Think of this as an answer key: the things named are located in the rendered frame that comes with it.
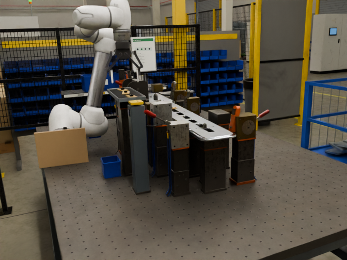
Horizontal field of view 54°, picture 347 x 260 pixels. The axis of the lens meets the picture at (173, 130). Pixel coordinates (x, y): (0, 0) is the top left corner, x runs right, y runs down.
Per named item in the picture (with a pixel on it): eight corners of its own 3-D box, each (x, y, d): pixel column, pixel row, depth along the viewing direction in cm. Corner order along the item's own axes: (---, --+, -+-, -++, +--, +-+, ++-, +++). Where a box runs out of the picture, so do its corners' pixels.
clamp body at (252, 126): (260, 182, 178) (263, 114, 168) (236, 187, 173) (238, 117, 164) (251, 176, 185) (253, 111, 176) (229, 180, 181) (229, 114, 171)
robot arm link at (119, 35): (130, 29, 171) (130, 41, 173) (130, 29, 180) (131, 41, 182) (112, 30, 171) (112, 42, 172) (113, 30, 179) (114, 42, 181)
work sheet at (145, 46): (156, 70, 314) (155, 36, 305) (132, 72, 307) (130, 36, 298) (156, 70, 316) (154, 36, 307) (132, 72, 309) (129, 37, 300)
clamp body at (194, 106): (204, 146, 237) (204, 97, 228) (188, 149, 234) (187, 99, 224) (200, 144, 243) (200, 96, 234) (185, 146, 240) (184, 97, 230)
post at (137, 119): (151, 192, 169) (145, 106, 158) (136, 195, 167) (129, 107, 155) (146, 186, 176) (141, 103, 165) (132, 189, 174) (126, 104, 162)
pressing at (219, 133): (244, 136, 158) (244, 132, 158) (200, 142, 151) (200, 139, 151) (158, 93, 284) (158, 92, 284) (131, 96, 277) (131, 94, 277)
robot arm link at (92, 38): (80, 15, 209) (101, 21, 217) (71, 18, 224) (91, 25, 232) (77, 36, 210) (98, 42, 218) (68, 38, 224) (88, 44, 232)
